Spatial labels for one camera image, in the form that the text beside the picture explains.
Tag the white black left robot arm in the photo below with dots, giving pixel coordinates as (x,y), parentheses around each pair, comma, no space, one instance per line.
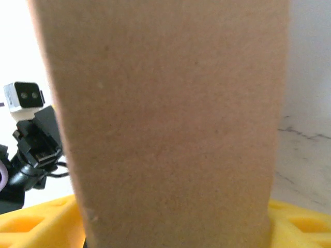
(10,201)

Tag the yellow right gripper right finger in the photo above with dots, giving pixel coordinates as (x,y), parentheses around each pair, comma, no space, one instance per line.
(297,227)

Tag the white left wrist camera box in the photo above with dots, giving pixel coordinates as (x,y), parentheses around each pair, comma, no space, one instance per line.
(26,96)

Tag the brown cardboard paper box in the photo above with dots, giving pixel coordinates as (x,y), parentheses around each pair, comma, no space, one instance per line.
(168,116)

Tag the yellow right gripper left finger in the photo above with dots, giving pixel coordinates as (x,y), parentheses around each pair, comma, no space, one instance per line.
(38,227)

